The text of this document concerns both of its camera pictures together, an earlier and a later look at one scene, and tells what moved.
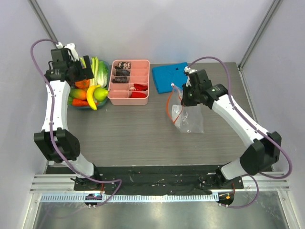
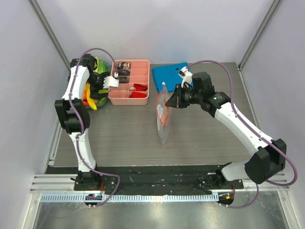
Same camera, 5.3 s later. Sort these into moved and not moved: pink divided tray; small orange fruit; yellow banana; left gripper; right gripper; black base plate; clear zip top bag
Moved: left gripper; clear zip top bag; small orange fruit
Not moved: yellow banana; right gripper; pink divided tray; black base plate
